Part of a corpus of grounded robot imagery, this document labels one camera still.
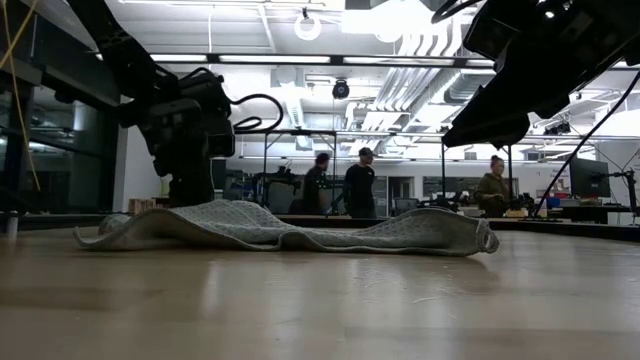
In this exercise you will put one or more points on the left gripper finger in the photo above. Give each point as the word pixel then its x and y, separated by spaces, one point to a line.
pixel 192 192

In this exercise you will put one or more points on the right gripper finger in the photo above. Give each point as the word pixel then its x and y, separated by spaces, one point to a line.
pixel 480 127

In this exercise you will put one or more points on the grey waffle microfiber towel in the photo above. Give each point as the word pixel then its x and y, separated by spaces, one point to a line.
pixel 300 227

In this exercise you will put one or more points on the background black robot arm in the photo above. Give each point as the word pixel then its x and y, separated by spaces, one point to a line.
pixel 280 176

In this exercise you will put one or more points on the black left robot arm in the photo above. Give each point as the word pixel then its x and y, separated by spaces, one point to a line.
pixel 115 40

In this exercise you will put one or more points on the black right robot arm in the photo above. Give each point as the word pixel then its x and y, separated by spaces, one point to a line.
pixel 600 35

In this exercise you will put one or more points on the stack of wooden blocks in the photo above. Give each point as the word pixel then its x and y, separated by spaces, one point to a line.
pixel 142 205

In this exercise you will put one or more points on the black ceiling spotlight cluster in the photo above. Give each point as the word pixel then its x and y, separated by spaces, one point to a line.
pixel 557 128

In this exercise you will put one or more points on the person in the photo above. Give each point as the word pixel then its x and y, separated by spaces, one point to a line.
pixel 360 185
pixel 492 192
pixel 316 187

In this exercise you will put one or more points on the grey office chair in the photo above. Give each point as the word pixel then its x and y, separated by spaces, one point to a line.
pixel 406 205

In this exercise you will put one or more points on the black beam with light bars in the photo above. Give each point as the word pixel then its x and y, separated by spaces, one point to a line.
pixel 275 59

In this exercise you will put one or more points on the black computer monitor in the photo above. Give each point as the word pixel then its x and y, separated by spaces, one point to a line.
pixel 589 177

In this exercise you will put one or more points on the dark background desk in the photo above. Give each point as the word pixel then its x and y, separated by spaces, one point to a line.
pixel 595 212

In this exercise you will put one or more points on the white round ceiling lamp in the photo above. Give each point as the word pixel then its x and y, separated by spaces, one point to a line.
pixel 306 38

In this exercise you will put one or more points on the black background rig frame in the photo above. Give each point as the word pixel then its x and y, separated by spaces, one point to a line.
pixel 443 170
pixel 300 133

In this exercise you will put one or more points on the black aluminium table frame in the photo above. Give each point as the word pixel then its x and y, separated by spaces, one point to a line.
pixel 575 229

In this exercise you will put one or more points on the white table post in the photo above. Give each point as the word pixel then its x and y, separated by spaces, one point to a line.
pixel 11 225

